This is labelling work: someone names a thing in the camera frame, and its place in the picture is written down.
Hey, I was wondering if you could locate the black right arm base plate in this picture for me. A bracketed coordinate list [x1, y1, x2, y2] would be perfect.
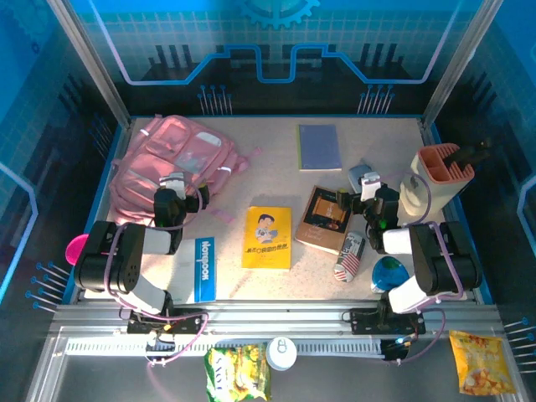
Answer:
[349, 307, 426, 336]

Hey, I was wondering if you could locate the yellow cartoon cover book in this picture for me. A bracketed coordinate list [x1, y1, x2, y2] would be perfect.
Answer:
[241, 205, 293, 270]

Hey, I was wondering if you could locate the white slotted cable duct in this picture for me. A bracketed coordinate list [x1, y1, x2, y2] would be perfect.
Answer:
[65, 338, 386, 358]

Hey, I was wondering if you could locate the brown cover book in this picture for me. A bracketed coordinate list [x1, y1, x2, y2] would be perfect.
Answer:
[294, 185, 355, 255]

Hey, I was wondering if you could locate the black tool in holder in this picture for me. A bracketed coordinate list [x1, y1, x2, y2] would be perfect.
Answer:
[447, 137, 492, 177]

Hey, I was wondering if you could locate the aluminium rail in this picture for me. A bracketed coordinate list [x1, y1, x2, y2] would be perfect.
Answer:
[49, 297, 503, 336]

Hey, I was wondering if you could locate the flag print pencil case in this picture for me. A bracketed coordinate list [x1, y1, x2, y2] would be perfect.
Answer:
[333, 230, 367, 284]

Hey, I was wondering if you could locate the white blue notebook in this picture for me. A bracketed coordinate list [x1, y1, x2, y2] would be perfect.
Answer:
[169, 236, 218, 303]

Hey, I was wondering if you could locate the black controller board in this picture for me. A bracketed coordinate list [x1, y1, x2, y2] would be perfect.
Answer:
[383, 338, 411, 363]

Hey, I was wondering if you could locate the yellow snack bag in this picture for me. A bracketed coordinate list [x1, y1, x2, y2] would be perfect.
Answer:
[448, 329, 517, 396]

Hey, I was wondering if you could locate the green snack bag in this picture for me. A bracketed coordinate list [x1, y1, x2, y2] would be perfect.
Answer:
[204, 343, 272, 402]

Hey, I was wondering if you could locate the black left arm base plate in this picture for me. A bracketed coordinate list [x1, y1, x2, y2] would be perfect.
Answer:
[126, 308, 209, 335]

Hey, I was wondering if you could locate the blue green globe pouch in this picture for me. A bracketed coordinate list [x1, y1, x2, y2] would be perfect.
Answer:
[370, 255, 410, 294]

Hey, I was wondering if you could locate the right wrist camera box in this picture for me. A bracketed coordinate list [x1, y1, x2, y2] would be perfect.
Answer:
[359, 171, 382, 202]

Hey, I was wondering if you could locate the magenta plastic cup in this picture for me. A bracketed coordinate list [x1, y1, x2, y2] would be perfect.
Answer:
[64, 234, 90, 266]

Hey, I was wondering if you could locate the beige orange-top pen holder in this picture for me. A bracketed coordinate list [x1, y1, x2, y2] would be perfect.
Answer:
[397, 142, 476, 217]

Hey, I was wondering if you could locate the aluminium frame post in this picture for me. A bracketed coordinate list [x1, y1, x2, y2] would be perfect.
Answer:
[420, 0, 503, 126]
[45, 0, 136, 129]

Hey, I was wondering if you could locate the pink student backpack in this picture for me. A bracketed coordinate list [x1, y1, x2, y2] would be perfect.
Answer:
[109, 115, 263, 227]

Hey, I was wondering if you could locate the light blue case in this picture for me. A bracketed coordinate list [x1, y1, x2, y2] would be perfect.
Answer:
[348, 163, 376, 189]

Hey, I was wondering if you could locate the purple-blue notebook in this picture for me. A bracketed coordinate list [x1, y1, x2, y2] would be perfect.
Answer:
[296, 123, 343, 172]

